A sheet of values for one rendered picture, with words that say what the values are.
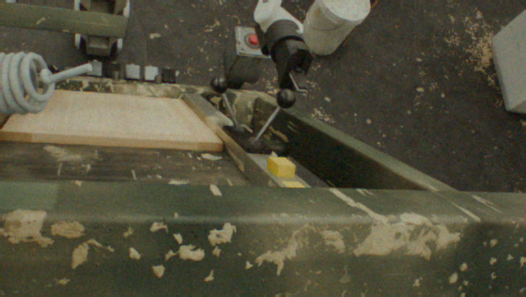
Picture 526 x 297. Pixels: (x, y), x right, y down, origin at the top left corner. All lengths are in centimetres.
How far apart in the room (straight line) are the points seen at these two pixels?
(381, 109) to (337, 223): 265
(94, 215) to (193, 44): 249
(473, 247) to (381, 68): 275
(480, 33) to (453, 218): 347
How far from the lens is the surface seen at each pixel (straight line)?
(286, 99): 98
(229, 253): 48
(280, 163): 84
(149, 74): 184
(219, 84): 106
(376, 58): 333
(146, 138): 109
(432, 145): 322
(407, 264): 56
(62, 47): 259
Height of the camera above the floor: 231
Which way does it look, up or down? 59 degrees down
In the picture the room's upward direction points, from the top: 36 degrees clockwise
